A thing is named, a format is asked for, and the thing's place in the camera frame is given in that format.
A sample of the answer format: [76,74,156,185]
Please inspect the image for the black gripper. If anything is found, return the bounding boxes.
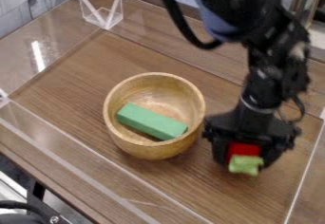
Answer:
[203,101,299,168]

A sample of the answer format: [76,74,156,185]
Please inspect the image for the red plush fruit green leaf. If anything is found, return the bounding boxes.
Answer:
[225,141,263,177]

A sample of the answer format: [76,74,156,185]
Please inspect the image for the wooden bowl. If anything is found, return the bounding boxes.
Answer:
[102,72,205,160]

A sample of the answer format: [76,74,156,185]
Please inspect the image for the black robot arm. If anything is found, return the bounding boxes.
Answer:
[161,0,310,170]

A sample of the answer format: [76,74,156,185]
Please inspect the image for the green rectangular block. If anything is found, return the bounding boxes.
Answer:
[116,103,187,140]

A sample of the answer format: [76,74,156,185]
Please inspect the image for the black table frame bracket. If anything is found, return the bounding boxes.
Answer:
[26,181,72,224]

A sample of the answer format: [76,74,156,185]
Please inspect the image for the black cable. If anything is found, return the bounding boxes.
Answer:
[0,198,42,224]

